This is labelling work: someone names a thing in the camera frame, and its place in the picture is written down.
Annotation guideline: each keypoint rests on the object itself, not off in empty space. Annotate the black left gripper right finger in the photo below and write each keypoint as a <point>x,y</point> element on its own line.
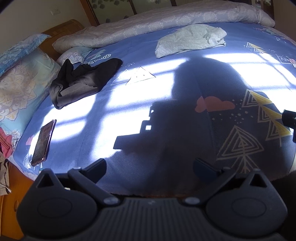
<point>228,186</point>

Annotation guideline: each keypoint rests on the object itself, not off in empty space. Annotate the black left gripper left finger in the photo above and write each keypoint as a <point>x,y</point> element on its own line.
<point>76,187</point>

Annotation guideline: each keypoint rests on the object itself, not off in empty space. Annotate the light grey pants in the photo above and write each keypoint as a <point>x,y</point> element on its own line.
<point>192,37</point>

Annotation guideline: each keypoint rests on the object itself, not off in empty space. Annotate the smartphone with pink case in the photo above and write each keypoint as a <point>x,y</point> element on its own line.
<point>42,146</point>

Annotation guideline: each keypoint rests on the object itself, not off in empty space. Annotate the blue patterned bed sheet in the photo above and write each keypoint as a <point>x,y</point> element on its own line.
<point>157,115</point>

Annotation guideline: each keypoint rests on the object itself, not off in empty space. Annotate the orange wooden nightstand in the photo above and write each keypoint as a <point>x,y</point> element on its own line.
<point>19,185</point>

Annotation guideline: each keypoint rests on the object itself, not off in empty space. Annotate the dark grey black garment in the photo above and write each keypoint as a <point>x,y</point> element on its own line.
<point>73,84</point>

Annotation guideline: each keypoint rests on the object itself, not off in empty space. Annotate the floral light blue pillow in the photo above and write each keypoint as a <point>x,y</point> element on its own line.
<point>23,89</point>

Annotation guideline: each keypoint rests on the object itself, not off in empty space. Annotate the white lavender quilt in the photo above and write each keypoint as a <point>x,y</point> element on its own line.
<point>200,12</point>

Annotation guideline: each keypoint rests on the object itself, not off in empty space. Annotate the blue patterned pillow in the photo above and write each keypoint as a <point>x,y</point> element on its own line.
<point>23,48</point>

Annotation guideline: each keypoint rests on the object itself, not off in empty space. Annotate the wooden headboard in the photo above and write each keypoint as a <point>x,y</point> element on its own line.
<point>66,28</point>

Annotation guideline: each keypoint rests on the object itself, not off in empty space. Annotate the frosted glass wardrobe doors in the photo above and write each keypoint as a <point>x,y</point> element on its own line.
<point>109,11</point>

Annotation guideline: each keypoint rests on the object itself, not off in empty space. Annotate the white wall switch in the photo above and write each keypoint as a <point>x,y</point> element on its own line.
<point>55,11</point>

